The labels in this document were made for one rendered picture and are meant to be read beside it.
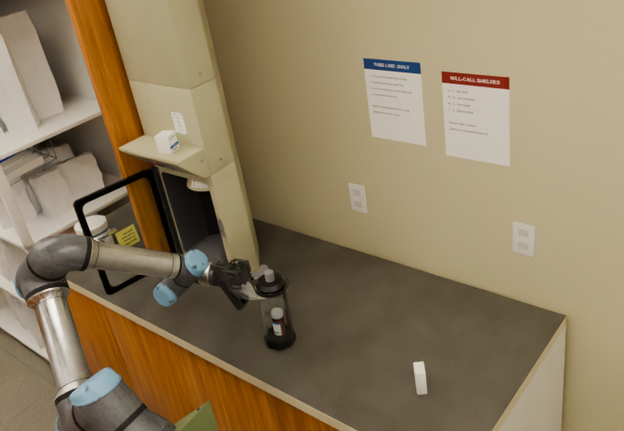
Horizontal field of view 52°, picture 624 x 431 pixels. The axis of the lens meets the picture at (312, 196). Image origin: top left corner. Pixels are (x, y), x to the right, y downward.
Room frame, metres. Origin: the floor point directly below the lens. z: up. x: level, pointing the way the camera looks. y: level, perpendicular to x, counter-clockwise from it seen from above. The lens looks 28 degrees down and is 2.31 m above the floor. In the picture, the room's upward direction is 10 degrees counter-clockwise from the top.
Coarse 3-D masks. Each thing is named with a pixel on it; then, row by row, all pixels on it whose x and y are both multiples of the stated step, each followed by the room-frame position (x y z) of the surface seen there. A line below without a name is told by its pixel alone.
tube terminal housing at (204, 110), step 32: (160, 96) 2.06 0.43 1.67; (192, 96) 1.95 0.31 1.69; (224, 96) 2.20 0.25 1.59; (160, 128) 2.09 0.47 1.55; (192, 128) 1.97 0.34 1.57; (224, 128) 2.02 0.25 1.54; (224, 160) 1.99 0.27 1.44; (224, 192) 1.97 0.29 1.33; (224, 224) 1.95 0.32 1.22; (256, 256) 2.04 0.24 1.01
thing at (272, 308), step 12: (264, 300) 1.58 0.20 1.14; (276, 300) 1.57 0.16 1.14; (288, 300) 1.61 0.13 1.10; (264, 312) 1.59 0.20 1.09; (276, 312) 1.57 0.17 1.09; (288, 312) 1.60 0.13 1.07; (264, 324) 1.60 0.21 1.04; (276, 324) 1.57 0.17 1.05; (288, 324) 1.59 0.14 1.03; (276, 336) 1.57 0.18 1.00; (288, 336) 1.58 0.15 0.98
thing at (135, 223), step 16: (128, 176) 2.09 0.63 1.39; (112, 192) 2.05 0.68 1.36; (128, 192) 2.08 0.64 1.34; (144, 192) 2.11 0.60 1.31; (96, 208) 2.00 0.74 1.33; (112, 208) 2.04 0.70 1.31; (128, 208) 2.07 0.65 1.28; (144, 208) 2.10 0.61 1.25; (80, 224) 1.96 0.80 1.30; (96, 224) 1.99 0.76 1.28; (112, 224) 2.03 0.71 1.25; (128, 224) 2.06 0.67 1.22; (144, 224) 2.09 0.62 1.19; (160, 224) 2.13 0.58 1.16; (96, 240) 1.98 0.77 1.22; (112, 240) 2.01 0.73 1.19; (128, 240) 2.05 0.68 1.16; (144, 240) 2.08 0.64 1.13; (160, 240) 2.11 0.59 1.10; (112, 272) 1.99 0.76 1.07
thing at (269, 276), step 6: (270, 270) 1.62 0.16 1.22; (264, 276) 1.64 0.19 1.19; (270, 276) 1.60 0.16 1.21; (276, 276) 1.63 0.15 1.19; (258, 282) 1.61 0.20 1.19; (264, 282) 1.60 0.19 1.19; (270, 282) 1.60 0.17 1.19; (276, 282) 1.60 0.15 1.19; (282, 282) 1.60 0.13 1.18; (258, 288) 1.59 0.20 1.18; (264, 288) 1.58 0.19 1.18; (270, 288) 1.58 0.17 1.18; (276, 288) 1.58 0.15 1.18
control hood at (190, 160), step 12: (132, 144) 2.09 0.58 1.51; (144, 144) 2.07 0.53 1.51; (180, 144) 2.01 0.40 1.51; (144, 156) 1.98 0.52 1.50; (156, 156) 1.94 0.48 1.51; (168, 156) 1.93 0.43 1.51; (180, 156) 1.91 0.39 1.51; (192, 156) 1.91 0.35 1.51; (204, 156) 1.94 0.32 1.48; (180, 168) 1.91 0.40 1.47; (192, 168) 1.90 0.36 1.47; (204, 168) 1.93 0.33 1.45
